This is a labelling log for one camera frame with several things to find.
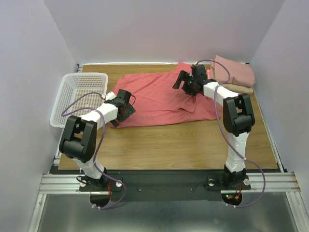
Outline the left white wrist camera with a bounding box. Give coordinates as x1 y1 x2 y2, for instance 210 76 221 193
101 91 116 101

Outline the folded dusty pink shirt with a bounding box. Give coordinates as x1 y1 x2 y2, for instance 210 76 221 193
211 55 255 87

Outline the folded tan shirt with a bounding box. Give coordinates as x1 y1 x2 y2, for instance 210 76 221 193
207 67 253 95

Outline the aluminium frame rail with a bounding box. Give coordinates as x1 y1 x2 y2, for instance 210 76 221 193
28 173 309 232

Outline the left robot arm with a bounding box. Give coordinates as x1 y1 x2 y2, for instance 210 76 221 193
59 89 136 191

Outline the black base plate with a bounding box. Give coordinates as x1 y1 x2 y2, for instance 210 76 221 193
76 170 251 206

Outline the white perforated plastic basket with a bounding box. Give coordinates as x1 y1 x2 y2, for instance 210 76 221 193
50 72 108 128

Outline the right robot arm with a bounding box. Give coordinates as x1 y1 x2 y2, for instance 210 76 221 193
173 64 255 189

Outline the red t-shirt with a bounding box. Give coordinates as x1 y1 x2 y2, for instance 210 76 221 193
113 62 221 128

